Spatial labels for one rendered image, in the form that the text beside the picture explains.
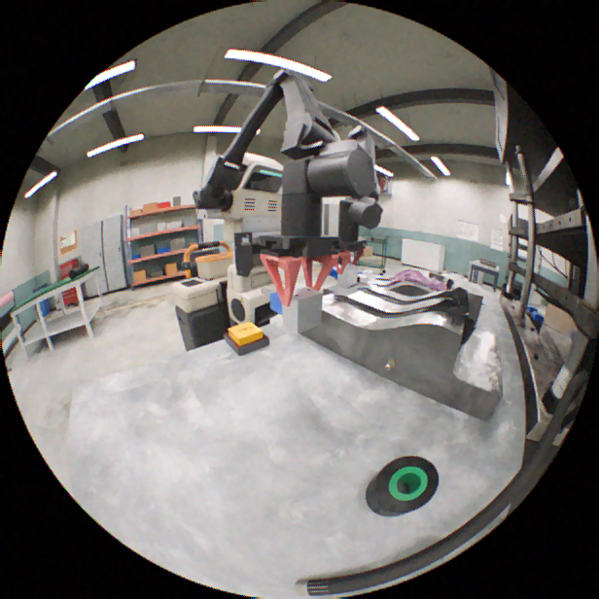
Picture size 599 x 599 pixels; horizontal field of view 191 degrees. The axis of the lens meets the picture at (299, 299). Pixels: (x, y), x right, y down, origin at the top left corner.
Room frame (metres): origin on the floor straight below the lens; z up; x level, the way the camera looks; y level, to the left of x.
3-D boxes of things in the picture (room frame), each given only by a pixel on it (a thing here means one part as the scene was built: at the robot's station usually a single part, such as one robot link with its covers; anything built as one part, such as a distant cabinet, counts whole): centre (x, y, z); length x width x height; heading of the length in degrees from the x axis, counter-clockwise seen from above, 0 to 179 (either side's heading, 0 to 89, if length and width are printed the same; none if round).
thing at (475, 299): (0.66, -0.46, 0.86); 0.50 x 0.26 x 0.11; 59
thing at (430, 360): (0.36, -0.25, 0.87); 0.50 x 0.26 x 0.14; 41
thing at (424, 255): (6.15, -4.36, 0.47); 1.52 x 0.77 x 0.94; 33
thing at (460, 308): (0.38, -0.24, 0.92); 0.35 x 0.16 x 0.09; 41
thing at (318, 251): (0.30, -0.01, 0.99); 0.07 x 0.07 x 0.09; 41
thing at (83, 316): (0.96, 4.09, 0.51); 2.40 x 1.13 x 1.02; 127
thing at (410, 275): (0.66, -0.45, 0.90); 0.26 x 0.18 x 0.08; 59
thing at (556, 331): (0.12, -1.18, 0.87); 0.50 x 0.27 x 0.17; 41
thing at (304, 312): (0.32, 0.03, 0.93); 0.13 x 0.05 x 0.05; 41
